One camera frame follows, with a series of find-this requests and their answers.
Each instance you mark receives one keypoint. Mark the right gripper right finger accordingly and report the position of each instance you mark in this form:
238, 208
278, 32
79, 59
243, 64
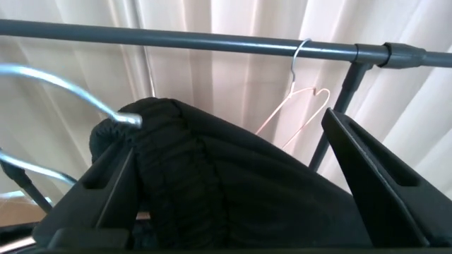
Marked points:
381, 211

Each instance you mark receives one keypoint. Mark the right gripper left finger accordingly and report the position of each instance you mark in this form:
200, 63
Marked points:
102, 204

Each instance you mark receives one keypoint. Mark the pink clothes hanger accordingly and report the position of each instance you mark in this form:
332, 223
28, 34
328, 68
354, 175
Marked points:
292, 70
70, 88

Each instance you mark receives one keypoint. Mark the black garment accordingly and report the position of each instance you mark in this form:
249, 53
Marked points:
219, 169

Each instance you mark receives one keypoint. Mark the black clothes rack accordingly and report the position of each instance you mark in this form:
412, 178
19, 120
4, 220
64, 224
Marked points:
176, 39

